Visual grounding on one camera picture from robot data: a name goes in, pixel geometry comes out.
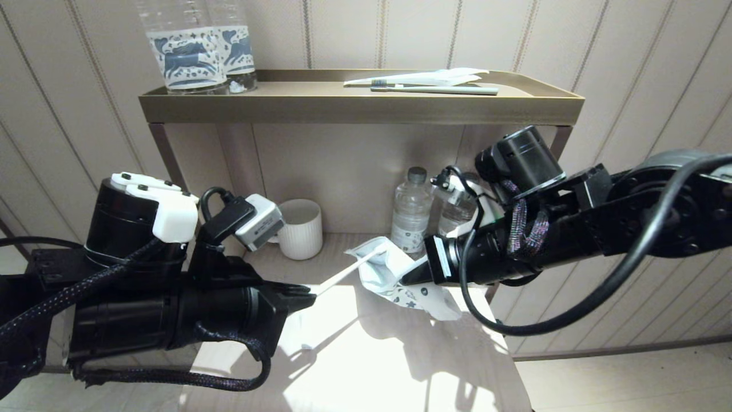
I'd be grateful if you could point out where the white horse-print zip pouch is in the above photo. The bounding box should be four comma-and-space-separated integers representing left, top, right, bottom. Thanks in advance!
345, 236, 463, 321

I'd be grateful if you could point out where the white toothbrush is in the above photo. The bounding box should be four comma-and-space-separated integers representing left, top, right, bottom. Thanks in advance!
315, 245, 388, 296

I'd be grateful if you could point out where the small clear water bottle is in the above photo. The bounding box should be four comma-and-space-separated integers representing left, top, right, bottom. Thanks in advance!
390, 167, 433, 253
437, 186, 480, 236

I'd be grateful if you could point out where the white ribbed ceramic mug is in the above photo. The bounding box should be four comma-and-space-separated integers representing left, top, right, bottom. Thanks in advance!
277, 199, 324, 261

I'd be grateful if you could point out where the beige open shelf cabinet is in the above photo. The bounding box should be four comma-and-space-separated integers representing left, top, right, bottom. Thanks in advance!
149, 123, 572, 298

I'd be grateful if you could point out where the grey-green toothbrush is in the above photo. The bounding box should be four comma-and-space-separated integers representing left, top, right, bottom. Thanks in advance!
370, 80, 498, 96

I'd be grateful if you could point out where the brass coloured tray shelf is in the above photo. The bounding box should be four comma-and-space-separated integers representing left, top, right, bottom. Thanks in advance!
139, 70, 584, 126

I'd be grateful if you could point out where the white paper wrapper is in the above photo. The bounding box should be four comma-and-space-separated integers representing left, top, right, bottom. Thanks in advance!
343, 68, 488, 88

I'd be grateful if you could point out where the large bottle horse print label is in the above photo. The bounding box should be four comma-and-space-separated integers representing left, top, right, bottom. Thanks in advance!
205, 0, 258, 94
137, 0, 228, 96

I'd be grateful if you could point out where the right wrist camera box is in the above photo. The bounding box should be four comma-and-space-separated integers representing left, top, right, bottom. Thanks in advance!
443, 173, 507, 238

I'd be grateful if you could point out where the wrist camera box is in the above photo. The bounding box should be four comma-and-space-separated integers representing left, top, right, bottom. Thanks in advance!
443, 173, 507, 238
197, 193, 285, 252

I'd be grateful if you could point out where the right arm braided black cable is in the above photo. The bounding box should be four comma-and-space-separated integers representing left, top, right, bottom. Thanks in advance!
506, 180, 550, 258

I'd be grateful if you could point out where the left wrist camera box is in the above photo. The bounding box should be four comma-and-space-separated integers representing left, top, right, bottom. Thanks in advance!
197, 193, 285, 252

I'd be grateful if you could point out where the right camera black cable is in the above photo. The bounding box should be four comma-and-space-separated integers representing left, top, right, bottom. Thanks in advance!
432, 152, 732, 336

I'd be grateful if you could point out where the left camera short black cable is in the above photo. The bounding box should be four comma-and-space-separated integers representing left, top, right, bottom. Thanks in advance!
200, 187, 235, 221

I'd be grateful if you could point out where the left arm smooth black cable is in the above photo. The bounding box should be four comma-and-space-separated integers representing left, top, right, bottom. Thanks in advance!
0, 236, 83, 251

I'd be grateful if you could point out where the white dark-framed wall panel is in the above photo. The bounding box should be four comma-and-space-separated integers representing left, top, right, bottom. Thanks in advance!
0, 220, 35, 275

